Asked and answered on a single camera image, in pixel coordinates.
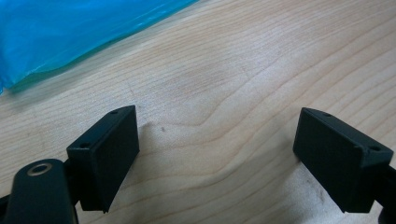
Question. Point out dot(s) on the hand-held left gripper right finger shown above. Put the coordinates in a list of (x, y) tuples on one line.
[(339, 161)]

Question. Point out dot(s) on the blue plastic bag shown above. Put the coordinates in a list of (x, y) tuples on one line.
[(62, 31)]

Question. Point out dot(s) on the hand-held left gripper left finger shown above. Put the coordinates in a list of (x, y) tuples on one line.
[(106, 161)]

